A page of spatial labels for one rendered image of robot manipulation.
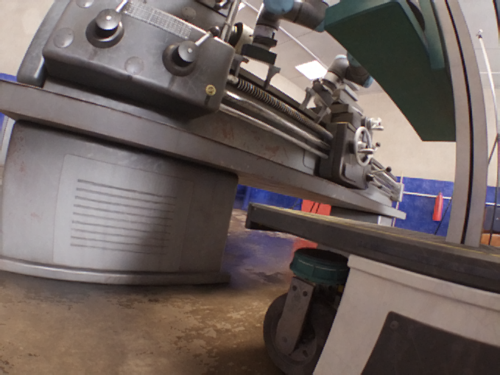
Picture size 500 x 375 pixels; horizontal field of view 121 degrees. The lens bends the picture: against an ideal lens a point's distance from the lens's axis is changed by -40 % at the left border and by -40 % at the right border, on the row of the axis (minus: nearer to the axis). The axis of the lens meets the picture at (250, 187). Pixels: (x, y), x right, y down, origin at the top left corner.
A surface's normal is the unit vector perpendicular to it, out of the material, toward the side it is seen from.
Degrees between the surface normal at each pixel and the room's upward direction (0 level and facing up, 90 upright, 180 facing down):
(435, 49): 90
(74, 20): 90
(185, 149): 90
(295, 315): 90
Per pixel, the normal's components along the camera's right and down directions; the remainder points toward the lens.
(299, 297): -0.80, -0.18
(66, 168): 0.63, 0.11
